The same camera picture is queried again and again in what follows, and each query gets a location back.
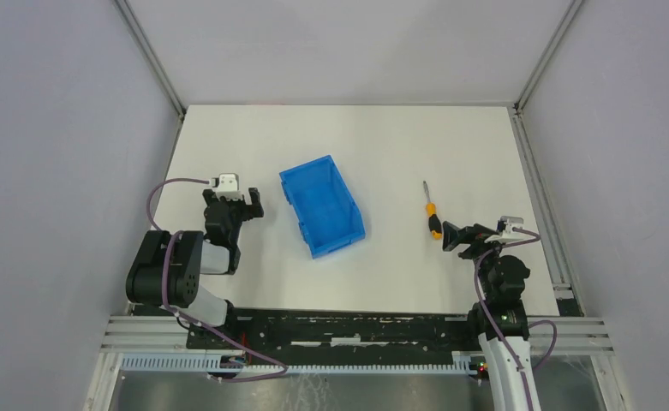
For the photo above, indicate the white slotted cable duct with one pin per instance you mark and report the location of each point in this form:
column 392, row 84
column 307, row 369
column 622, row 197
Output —
column 219, row 363

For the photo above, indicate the right aluminium corner post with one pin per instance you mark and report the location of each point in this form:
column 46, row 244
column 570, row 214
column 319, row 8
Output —
column 545, row 57

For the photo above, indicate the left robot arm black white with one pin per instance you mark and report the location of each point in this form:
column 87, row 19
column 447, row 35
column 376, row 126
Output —
column 168, row 267

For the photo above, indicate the left aluminium corner post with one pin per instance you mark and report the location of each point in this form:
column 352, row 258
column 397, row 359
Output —
column 146, row 49

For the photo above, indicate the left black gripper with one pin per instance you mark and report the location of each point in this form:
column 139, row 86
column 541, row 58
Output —
column 235, row 205

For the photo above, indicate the aluminium corner post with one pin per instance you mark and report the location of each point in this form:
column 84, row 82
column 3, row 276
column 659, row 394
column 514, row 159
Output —
column 545, row 57
column 146, row 49

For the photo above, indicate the orange black handle screwdriver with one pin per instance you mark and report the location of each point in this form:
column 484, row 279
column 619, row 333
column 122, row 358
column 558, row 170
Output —
column 433, row 222

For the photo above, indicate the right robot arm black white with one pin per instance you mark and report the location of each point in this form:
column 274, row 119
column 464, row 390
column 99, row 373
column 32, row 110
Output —
column 498, row 319

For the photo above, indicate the blue plastic bin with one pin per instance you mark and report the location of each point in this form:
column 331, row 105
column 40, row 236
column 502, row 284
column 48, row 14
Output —
column 328, row 217

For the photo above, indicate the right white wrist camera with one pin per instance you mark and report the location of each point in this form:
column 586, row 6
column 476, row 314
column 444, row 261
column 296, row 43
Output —
column 507, row 224

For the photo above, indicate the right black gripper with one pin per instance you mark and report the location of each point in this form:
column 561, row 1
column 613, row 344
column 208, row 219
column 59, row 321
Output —
column 473, row 237

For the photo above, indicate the aluminium front rail frame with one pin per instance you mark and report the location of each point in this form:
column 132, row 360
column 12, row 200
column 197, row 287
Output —
column 576, row 335

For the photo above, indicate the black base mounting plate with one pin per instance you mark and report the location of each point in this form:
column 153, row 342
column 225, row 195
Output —
column 329, row 338

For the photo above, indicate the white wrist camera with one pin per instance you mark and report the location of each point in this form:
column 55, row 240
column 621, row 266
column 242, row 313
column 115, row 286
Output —
column 226, row 185
column 507, row 224

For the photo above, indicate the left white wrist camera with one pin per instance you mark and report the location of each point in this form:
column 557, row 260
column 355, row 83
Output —
column 226, row 185

